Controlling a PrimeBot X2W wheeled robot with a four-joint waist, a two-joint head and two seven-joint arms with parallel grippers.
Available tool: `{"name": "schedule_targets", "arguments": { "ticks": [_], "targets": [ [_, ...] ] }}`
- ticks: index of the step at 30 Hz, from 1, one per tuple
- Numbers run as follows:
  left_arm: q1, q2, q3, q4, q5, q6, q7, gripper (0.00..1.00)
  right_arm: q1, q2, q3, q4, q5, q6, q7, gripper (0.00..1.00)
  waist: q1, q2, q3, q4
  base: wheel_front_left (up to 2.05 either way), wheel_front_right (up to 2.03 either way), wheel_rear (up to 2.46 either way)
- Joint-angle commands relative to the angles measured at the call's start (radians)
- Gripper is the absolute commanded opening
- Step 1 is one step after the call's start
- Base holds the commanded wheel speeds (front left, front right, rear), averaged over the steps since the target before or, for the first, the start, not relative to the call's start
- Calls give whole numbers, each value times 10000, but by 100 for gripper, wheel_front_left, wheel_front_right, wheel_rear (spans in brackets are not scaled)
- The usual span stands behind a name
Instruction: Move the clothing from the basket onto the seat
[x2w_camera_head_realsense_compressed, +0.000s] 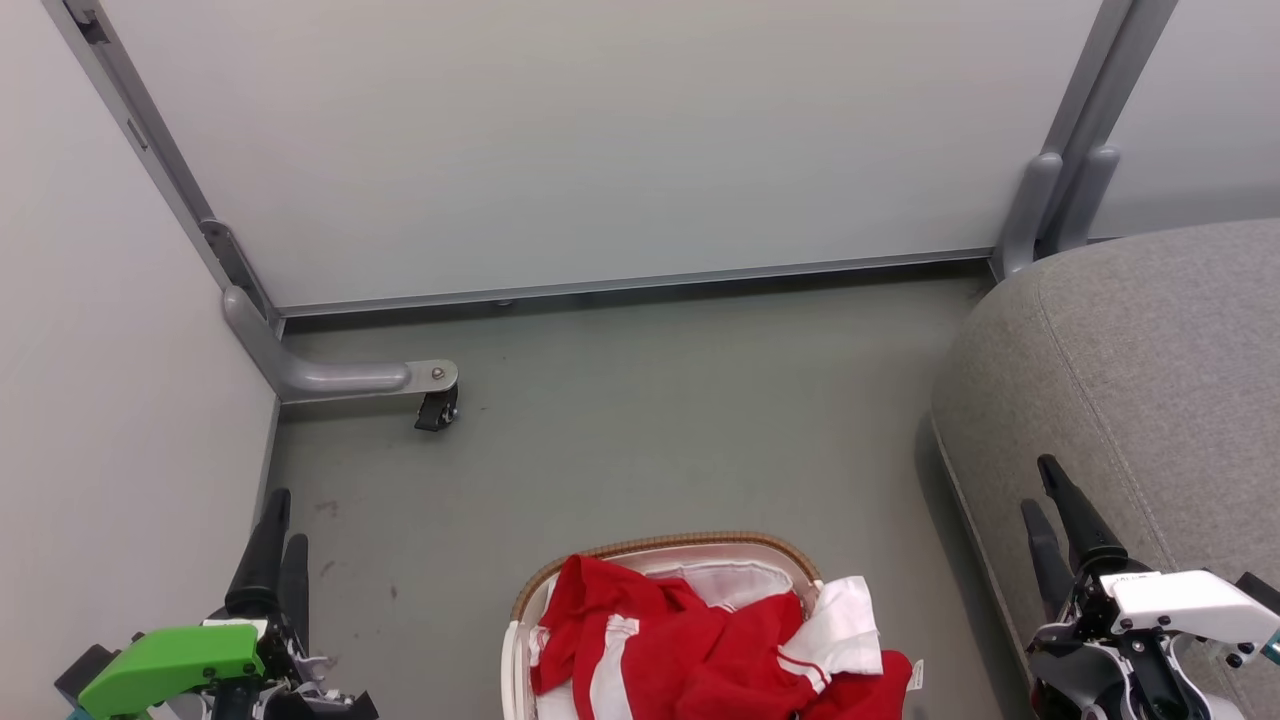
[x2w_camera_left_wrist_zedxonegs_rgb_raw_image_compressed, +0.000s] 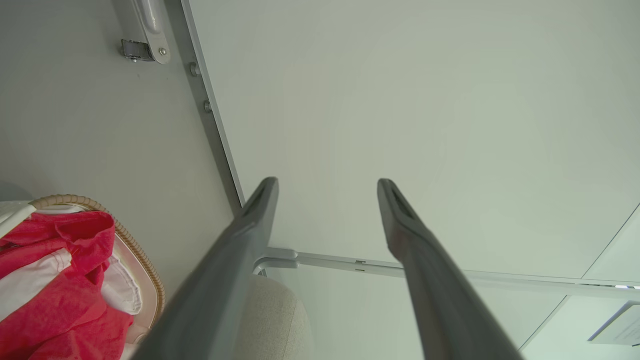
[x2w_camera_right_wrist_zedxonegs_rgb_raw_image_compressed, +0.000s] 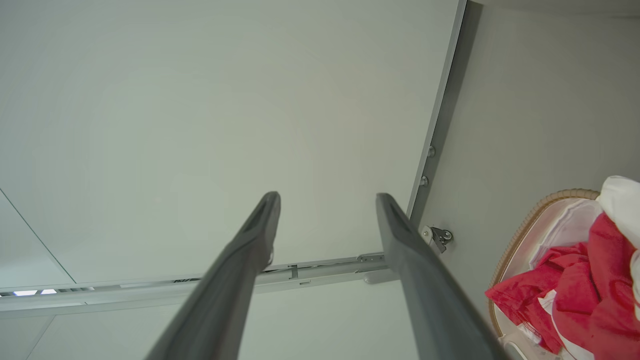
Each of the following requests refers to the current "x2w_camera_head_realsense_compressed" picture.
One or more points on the red and white garment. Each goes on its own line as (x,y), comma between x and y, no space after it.
(680,640)

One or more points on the narrow white partition panel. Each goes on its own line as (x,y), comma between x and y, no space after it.
(1200,100)

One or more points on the grey partition post double foot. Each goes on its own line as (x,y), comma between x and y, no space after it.
(1040,200)

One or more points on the white laundry basket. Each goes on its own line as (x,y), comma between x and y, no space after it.
(660,545)

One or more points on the grey fabric sofa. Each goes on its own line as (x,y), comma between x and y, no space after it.
(1150,350)

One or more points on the white side partition panel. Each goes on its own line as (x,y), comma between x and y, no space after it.
(100,350)

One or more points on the wide white partition panel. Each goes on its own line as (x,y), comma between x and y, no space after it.
(600,140)

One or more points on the black caster wheel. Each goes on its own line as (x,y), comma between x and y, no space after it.
(435,412)

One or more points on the white basket liner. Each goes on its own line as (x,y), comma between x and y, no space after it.
(740,583)

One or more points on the grey partition post with caster foot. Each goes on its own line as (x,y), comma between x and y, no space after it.
(320,378)

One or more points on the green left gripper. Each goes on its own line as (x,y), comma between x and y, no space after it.
(170,665)

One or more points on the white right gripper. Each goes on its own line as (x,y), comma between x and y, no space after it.
(1170,605)

